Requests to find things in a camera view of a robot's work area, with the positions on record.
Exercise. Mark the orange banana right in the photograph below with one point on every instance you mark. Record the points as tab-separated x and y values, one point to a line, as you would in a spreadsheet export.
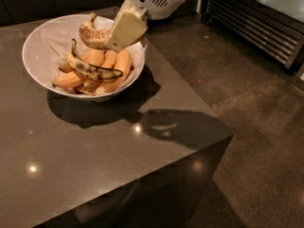
115	73

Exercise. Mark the orange banana left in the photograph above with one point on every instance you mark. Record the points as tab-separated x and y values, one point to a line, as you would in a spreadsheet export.
68	80

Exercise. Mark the banana behind top banana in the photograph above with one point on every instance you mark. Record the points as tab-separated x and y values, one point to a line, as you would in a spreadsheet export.
100	58

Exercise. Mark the dark bruised banana front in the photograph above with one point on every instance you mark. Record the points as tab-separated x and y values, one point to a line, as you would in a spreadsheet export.
91	72

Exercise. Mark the white ceramic bowl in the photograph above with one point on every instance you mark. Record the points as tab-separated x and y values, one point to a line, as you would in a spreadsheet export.
38	54

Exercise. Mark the orange banana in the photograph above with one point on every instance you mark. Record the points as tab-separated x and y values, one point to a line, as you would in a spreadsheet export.
68	80
115	73

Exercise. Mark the white paper bowl liner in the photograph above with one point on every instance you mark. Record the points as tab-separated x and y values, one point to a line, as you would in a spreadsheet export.
59	37

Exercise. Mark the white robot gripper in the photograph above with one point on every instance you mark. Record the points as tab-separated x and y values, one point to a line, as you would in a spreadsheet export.
157	1

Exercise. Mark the spotted banana top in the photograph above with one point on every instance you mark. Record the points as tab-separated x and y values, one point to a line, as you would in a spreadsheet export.
93	37

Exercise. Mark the metal vent grille appliance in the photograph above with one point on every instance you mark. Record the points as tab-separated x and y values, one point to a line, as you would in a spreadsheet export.
279	35

